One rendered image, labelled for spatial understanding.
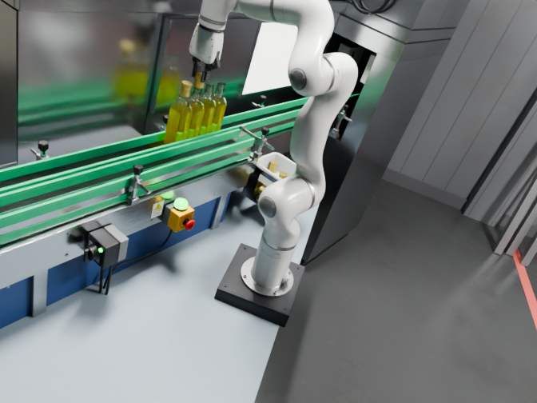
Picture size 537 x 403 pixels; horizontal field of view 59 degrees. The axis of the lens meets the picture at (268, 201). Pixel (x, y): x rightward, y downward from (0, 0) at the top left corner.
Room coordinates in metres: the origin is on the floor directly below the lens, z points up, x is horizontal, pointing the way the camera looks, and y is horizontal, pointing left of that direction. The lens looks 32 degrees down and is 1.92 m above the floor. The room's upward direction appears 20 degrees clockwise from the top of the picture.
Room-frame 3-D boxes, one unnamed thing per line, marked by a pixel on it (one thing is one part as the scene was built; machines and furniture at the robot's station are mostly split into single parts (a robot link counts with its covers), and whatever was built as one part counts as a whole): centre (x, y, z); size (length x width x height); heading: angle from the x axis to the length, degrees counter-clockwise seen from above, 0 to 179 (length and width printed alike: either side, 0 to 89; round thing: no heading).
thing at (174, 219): (1.25, 0.26, 0.96); 0.07 x 0.07 x 0.07; 62
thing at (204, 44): (1.49, 0.35, 1.46); 0.10 x 0.07 x 0.11; 63
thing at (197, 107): (1.49, 0.35, 1.16); 0.06 x 0.06 x 0.21; 63
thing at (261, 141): (1.66, 0.12, 1.12); 0.17 x 0.03 x 0.12; 62
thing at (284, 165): (1.71, -0.02, 0.97); 0.22 x 0.17 x 0.09; 62
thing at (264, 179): (1.73, 0.01, 0.92); 0.27 x 0.17 x 0.15; 62
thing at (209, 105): (1.54, 0.32, 1.16); 0.06 x 0.06 x 0.21; 62
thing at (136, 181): (1.10, 0.36, 1.11); 0.07 x 0.04 x 0.13; 62
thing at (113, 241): (1.00, 0.39, 0.96); 0.08 x 0.08 x 0.08; 62
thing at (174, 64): (1.90, 0.29, 1.32); 0.90 x 0.03 x 0.34; 152
